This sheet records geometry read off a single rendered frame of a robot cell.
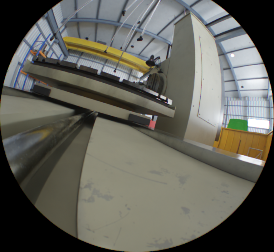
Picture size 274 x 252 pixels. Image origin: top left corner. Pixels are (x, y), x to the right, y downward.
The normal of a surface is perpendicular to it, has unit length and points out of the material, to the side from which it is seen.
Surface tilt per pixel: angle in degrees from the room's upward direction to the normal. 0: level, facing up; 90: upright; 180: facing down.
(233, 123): 84
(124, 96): 90
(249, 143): 90
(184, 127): 90
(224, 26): 169
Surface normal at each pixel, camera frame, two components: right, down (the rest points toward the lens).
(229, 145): -0.88, -0.27
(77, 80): 0.38, 0.07
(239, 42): -0.44, 0.89
